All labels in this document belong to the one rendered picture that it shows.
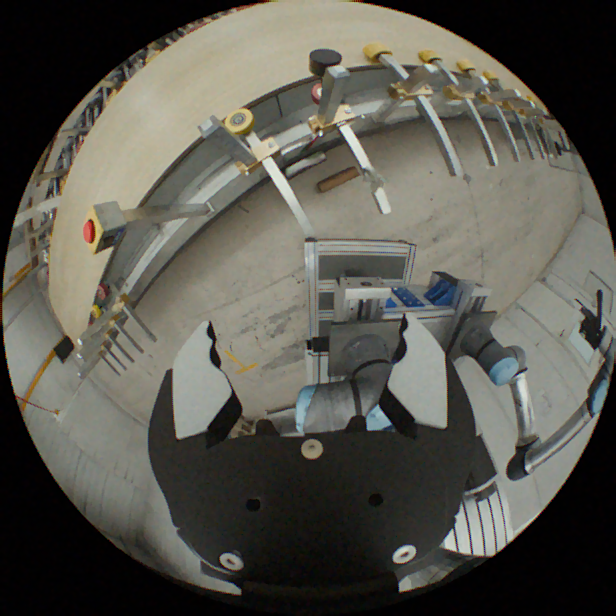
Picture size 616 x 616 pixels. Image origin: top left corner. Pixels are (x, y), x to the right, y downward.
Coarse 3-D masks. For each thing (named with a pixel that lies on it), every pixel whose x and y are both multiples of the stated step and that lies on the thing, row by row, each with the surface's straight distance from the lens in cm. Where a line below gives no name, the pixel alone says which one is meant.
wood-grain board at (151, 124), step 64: (320, 0) 134; (192, 64) 93; (256, 64) 76; (448, 64) 111; (128, 128) 97; (192, 128) 69; (64, 192) 158; (128, 192) 84; (64, 256) 162; (64, 320) 236
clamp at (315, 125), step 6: (342, 108) 66; (336, 114) 64; (342, 114) 65; (348, 114) 65; (354, 114) 66; (312, 120) 63; (318, 120) 62; (336, 120) 63; (342, 120) 64; (348, 120) 66; (312, 126) 62; (318, 126) 62; (324, 126) 62; (330, 126) 63; (312, 132) 65
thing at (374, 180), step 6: (366, 168) 59; (372, 168) 61; (366, 174) 60; (372, 174) 59; (378, 174) 61; (366, 180) 59; (372, 180) 60; (378, 180) 61; (384, 180) 61; (372, 186) 59; (378, 186) 61; (384, 186) 62; (372, 192) 60
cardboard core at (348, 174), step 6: (354, 168) 143; (336, 174) 141; (342, 174) 140; (348, 174) 141; (354, 174) 142; (324, 180) 139; (330, 180) 138; (336, 180) 138; (342, 180) 140; (318, 186) 142; (324, 186) 136; (330, 186) 138
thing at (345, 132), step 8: (344, 128) 63; (344, 136) 63; (352, 136) 63; (352, 144) 62; (352, 152) 62; (360, 152) 62; (360, 160) 61; (368, 160) 62; (360, 168) 62; (376, 200) 62; (384, 200) 62; (384, 208) 62
